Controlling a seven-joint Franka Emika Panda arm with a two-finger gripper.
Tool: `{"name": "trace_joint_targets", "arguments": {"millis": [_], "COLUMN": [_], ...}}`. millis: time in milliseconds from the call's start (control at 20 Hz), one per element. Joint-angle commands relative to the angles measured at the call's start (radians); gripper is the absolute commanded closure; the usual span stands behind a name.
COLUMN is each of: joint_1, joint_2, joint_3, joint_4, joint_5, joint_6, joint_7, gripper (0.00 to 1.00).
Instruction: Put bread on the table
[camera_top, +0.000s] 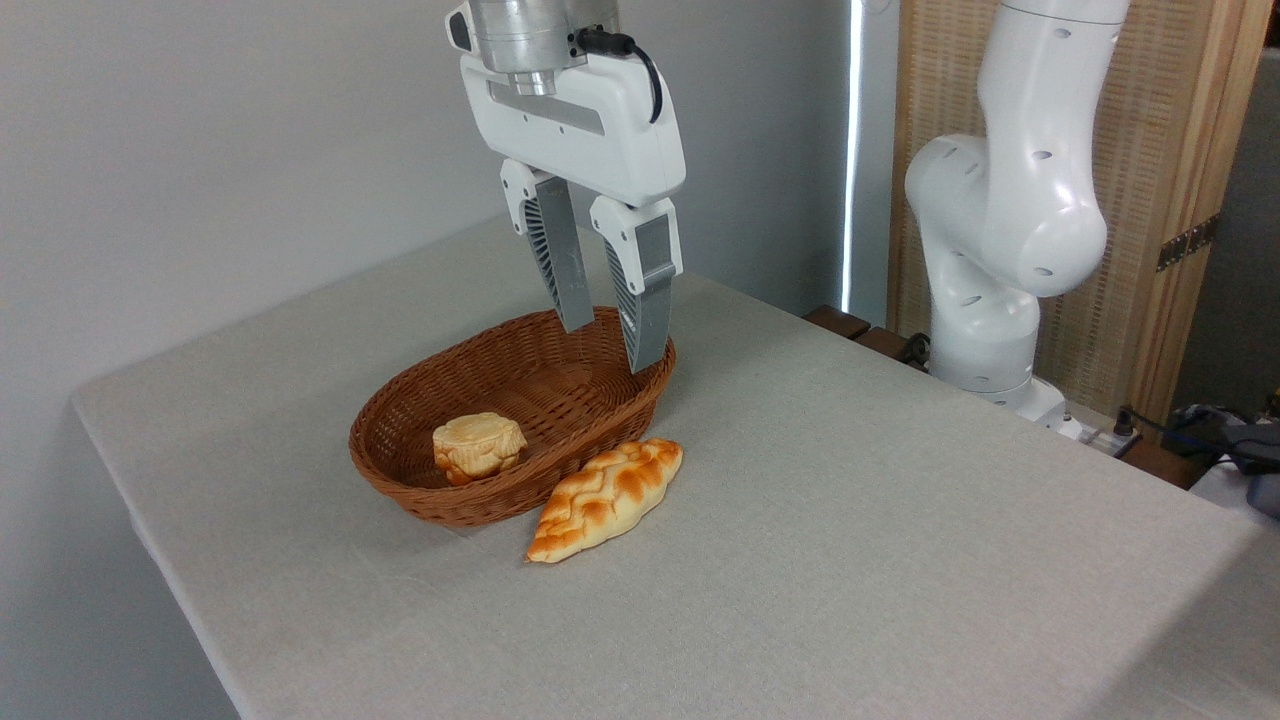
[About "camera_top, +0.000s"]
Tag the braided long bread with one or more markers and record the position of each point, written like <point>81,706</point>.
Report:
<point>605,495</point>

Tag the white power strip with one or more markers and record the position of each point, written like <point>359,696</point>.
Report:
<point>1095,436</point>

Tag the round orange bread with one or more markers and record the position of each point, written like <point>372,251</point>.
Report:
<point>478,445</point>

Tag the metal hinge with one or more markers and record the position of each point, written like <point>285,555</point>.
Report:
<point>1188,243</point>

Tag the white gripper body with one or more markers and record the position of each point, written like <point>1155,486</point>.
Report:
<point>590,130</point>

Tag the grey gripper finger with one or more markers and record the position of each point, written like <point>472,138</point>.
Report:
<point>558,260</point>
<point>648,290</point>

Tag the dark grey bag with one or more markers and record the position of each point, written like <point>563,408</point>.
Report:
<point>1235,450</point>

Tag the wooden woven screen panel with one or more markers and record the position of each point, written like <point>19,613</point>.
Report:
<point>1150,100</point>

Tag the brown wicker basket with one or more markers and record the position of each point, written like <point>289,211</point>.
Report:
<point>520,370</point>

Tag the black power plug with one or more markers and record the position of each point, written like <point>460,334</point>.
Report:
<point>1124,423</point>

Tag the dark brown wooden block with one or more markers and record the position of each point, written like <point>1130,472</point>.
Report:
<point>838,321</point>
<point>885,343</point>

